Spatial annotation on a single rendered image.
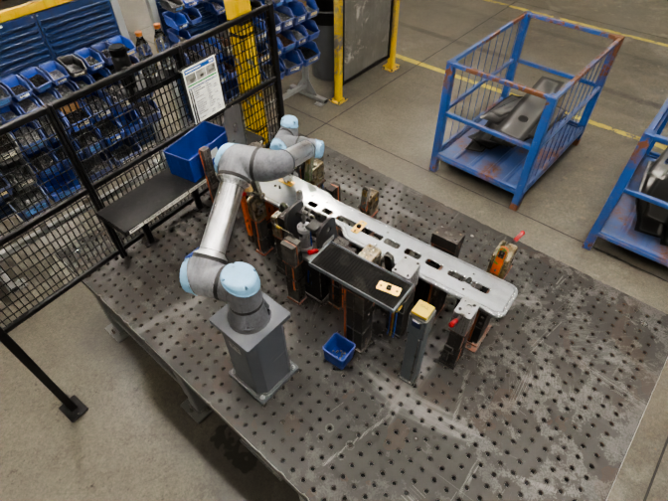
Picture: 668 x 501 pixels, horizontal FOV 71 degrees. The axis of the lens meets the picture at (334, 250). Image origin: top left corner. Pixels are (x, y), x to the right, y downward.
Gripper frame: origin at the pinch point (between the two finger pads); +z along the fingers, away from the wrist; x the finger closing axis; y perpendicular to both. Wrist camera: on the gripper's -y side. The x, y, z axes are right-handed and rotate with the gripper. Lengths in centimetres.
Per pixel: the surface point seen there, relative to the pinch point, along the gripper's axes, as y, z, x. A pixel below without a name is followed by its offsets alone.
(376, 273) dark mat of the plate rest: 72, -21, -35
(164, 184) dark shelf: -45, 4, -38
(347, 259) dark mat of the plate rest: 60, -20, -35
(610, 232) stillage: 150, 71, 164
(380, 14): -124, 51, 286
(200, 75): -58, -30, 4
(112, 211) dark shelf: -49, 5, -65
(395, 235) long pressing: 62, -4, 0
